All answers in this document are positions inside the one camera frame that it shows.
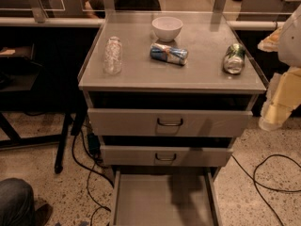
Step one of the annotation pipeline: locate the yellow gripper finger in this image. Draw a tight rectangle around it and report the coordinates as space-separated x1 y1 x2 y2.
259 67 301 131
258 27 282 52

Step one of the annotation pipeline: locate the green soda can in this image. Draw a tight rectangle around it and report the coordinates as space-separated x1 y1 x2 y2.
223 43 246 74

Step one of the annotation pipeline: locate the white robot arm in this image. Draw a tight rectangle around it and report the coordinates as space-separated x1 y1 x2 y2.
258 6 301 131

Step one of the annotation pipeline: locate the blue soda can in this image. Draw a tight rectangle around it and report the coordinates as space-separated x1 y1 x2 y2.
150 43 188 66

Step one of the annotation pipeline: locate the grey drawer cabinet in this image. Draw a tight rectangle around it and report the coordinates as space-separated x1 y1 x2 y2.
77 10 270 226

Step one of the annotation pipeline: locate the bottom grey drawer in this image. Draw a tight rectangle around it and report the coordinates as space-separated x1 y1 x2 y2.
109 167 222 226

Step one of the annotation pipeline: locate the grey drawer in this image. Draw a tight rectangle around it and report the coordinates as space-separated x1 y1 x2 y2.
109 167 222 226
87 108 252 137
101 146 232 167

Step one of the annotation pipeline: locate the top grey drawer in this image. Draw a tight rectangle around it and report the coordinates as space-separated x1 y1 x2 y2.
87 108 252 137

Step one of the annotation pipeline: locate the middle grey drawer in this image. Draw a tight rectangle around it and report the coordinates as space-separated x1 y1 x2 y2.
101 146 232 167

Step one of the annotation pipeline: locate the white bowl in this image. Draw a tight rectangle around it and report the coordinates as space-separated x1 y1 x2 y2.
151 17 182 41

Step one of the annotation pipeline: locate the clear plastic bottle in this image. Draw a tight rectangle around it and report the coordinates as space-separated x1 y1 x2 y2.
103 37 122 74

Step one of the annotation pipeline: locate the black power adapter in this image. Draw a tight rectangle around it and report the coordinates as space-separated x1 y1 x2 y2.
87 133 101 156

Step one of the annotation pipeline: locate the black table stand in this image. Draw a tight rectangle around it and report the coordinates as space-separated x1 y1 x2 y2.
0 46 83 174

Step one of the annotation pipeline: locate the brown shoe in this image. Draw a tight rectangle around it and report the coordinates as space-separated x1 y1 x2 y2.
35 203 53 226

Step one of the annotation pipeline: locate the black floor cable right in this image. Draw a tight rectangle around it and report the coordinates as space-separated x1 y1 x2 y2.
231 153 301 226

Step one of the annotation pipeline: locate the black floor cable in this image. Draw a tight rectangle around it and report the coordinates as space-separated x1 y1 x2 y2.
231 153 301 226
71 122 115 226

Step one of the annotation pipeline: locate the black floor cable left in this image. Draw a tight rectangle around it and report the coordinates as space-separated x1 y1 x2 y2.
71 122 115 226

